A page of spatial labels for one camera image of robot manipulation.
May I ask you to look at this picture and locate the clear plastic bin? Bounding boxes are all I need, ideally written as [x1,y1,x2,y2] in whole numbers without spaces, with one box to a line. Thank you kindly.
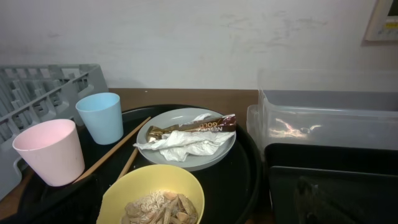
[246,90,397,155]

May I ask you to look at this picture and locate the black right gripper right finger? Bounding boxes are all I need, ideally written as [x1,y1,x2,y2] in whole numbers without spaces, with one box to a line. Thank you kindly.
[294,176,365,224]

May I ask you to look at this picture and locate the food scraps rice and shells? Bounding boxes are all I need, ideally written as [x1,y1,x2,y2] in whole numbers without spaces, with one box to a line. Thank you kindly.
[120,190,199,224]

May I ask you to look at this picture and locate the pink plastic cup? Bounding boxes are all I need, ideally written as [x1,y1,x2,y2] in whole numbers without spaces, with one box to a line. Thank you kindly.
[12,119,85,187]

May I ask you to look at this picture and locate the black rectangular tray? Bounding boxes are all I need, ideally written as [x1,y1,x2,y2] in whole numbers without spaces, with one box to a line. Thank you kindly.
[264,143,397,223]

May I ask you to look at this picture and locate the wooden chopstick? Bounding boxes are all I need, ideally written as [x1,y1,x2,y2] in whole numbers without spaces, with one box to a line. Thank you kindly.
[117,148,139,180]
[73,117,151,184]

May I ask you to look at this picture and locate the gold spoon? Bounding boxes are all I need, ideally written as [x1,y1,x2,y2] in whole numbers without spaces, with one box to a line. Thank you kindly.
[146,126,171,142]

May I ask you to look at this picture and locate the white tissue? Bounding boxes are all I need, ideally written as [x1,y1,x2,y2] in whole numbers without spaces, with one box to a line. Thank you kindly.
[134,113,236,162]

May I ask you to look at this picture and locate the light blue plastic cup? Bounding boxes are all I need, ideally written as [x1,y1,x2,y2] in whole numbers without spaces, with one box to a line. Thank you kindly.
[75,92,124,145]

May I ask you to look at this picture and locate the round black tray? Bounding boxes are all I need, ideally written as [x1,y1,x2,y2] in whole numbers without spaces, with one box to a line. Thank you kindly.
[17,103,264,224]

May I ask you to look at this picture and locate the yellow bowl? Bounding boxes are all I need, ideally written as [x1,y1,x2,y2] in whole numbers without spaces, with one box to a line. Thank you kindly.
[96,164,205,224]

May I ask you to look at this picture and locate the grey dishwasher rack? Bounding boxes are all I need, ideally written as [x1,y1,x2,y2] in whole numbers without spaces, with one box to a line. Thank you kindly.
[1,63,109,197]

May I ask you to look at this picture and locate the brown coffee sachet wrapper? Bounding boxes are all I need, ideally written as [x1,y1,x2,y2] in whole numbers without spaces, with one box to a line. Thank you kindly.
[166,114,236,132]

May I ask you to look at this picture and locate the grey round plate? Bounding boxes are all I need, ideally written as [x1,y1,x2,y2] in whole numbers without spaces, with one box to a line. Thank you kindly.
[136,108,236,171]

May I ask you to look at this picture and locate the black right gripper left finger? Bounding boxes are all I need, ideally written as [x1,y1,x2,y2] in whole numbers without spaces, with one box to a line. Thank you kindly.
[1,174,103,224]

